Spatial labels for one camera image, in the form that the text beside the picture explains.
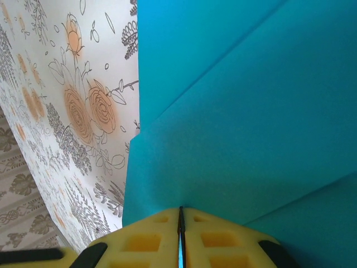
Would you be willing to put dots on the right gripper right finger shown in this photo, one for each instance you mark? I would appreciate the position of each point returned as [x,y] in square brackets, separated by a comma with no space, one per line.
[223,245]

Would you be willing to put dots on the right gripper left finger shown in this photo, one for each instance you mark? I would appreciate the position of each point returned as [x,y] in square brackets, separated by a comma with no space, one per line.
[139,245]

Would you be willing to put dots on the teal cloth square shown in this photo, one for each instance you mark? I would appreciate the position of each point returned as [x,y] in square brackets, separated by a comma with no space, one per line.
[237,111]

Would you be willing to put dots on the floral patterned table cover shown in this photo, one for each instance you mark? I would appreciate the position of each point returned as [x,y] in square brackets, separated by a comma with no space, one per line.
[69,83]

